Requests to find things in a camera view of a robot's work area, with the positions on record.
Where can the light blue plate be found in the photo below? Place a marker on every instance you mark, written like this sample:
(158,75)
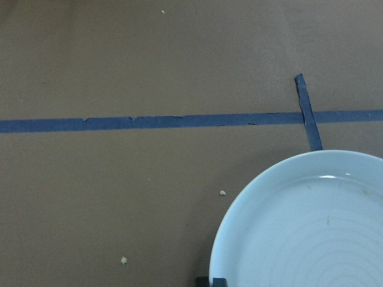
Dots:
(314,219)

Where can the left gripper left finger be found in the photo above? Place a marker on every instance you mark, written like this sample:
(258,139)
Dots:
(202,282)

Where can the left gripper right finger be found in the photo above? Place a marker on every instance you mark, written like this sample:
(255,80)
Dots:
(219,282)

